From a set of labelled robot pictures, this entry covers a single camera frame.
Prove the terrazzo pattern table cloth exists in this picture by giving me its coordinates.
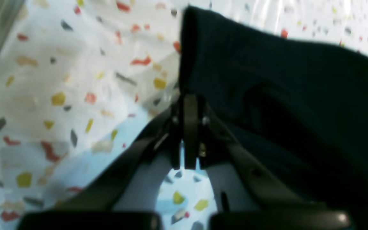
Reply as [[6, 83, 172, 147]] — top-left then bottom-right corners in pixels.
[[0, 0, 368, 230]]

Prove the black t-shirt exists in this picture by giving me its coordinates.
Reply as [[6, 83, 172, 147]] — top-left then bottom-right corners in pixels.
[[179, 7, 368, 230]]

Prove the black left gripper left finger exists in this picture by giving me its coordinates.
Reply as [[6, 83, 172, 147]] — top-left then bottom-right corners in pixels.
[[18, 95, 190, 230]]

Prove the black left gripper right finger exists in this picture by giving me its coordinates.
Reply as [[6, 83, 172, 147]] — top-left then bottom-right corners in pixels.
[[189, 95, 353, 230]]

